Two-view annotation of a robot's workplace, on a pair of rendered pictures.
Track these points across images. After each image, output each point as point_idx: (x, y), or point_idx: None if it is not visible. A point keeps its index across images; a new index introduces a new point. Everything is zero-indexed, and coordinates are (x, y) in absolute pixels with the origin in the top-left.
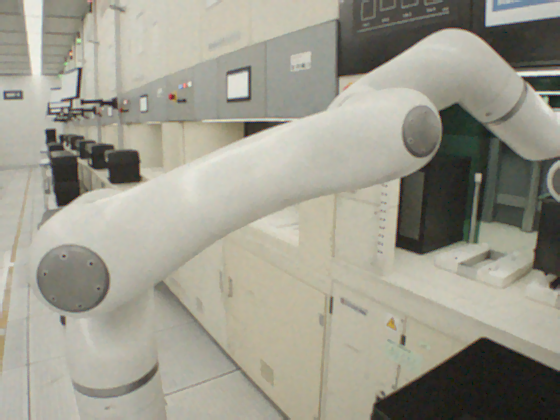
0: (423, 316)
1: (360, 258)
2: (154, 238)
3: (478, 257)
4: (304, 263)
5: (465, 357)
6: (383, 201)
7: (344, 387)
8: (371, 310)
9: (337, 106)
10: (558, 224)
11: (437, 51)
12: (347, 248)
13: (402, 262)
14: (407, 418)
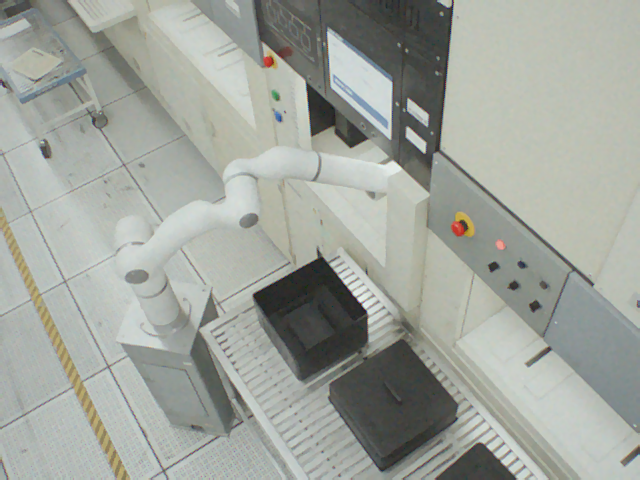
0: (327, 214)
1: None
2: (159, 258)
3: (390, 158)
4: (262, 146)
5: (309, 266)
6: (298, 140)
7: (300, 235)
8: (303, 197)
9: (225, 181)
10: None
11: (264, 170)
12: None
13: None
14: (276, 294)
